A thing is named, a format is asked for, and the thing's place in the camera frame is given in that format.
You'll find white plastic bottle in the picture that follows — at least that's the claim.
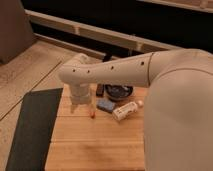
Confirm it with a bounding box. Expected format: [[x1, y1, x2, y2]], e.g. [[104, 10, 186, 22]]
[[112, 100, 144, 121]]

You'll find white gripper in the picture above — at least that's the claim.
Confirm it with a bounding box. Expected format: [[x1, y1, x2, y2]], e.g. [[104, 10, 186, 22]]
[[69, 84, 95, 115]]

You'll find dark floor mat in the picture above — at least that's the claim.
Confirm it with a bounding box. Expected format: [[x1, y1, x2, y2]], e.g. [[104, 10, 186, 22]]
[[5, 88, 62, 171]]

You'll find dark bowl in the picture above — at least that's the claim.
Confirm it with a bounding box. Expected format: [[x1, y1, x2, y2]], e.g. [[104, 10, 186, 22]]
[[105, 85, 133, 101]]

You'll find blue sponge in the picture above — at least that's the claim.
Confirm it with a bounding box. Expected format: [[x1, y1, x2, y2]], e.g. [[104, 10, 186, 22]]
[[96, 98, 116, 113]]

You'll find small dark brown block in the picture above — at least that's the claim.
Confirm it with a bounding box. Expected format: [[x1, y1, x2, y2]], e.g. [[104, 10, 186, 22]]
[[96, 84, 104, 97]]

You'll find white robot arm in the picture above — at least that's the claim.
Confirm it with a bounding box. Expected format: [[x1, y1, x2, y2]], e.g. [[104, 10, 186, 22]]
[[59, 49, 213, 171]]

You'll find white wooden rail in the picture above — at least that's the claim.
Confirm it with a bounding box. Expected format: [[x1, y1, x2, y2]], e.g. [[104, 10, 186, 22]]
[[26, 10, 178, 53]]

